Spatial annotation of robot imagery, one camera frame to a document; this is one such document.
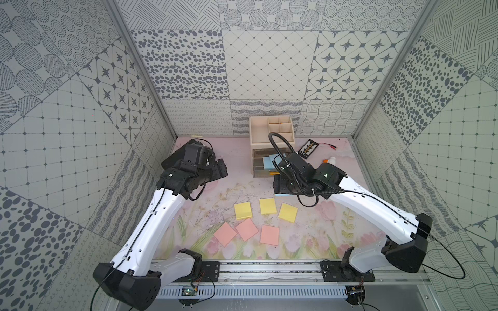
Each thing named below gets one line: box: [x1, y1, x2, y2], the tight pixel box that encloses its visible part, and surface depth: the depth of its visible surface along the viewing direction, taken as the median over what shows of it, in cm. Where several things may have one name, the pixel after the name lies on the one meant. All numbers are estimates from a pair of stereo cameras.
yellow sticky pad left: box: [234, 201, 253, 221], surface depth 92 cm
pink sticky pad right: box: [259, 224, 280, 247], surface depth 85 cm
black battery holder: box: [297, 138, 339, 160], surface depth 117 cm
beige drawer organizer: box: [249, 115, 296, 168], surface depth 92 cm
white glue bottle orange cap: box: [322, 156, 336, 165], surface depth 109 cm
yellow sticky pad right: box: [278, 202, 298, 224], surface depth 91 cm
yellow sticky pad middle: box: [259, 197, 277, 215], surface depth 92 cm
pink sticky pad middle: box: [234, 217, 260, 242], surface depth 86 cm
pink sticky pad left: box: [213, 221, 238, 248], surface depth 85 cm
